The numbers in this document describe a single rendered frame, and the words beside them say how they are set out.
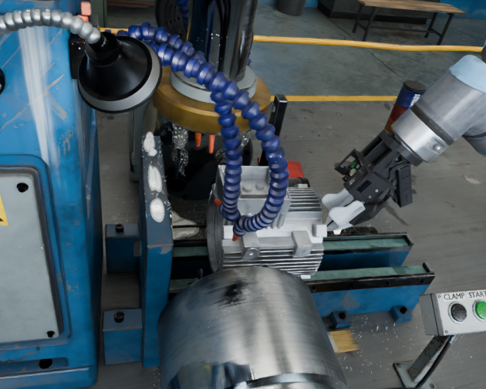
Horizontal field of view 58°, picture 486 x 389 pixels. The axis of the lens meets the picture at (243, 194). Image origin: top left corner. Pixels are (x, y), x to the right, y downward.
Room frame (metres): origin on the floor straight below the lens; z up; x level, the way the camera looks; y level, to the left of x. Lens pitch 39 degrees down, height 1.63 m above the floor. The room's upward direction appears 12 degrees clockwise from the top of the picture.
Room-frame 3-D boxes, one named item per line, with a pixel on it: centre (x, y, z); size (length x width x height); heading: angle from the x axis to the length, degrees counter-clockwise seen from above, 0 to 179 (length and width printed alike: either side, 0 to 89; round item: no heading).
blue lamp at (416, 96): (1.09, -0.37, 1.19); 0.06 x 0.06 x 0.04
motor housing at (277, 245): (0.66, -0.05, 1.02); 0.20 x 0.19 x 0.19; 109
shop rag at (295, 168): (1.20, -0.11, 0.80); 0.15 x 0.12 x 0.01; 100
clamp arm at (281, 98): (0.80, -0.04, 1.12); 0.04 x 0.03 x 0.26; 109
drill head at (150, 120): (0.94, 0.15, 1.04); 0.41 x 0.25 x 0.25; 19
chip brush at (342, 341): (0.57, -0.22, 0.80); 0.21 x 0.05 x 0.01; 111
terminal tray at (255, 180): (0.65, -0.01, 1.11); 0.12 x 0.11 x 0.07; 109
